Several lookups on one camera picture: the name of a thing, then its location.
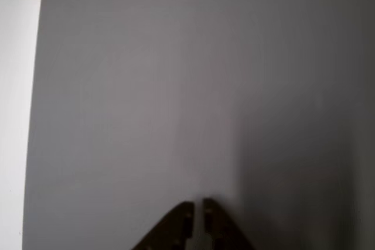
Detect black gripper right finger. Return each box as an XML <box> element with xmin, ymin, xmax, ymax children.
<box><xmin>203</xmin><ymin>197</ymin><xmax>255</xmax><ymax>250</ymax></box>

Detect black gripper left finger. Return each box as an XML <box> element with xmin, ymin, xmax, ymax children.
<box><xmin>131</xmin><ymin>201</ymin><xmax>195</xmax><ymax>250</ymax></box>

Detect grey table mat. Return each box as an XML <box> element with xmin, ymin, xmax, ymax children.
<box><xmin>22</xmin><ymin>0</ymin><xmax>375</xmax><ymax>250</ymax></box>

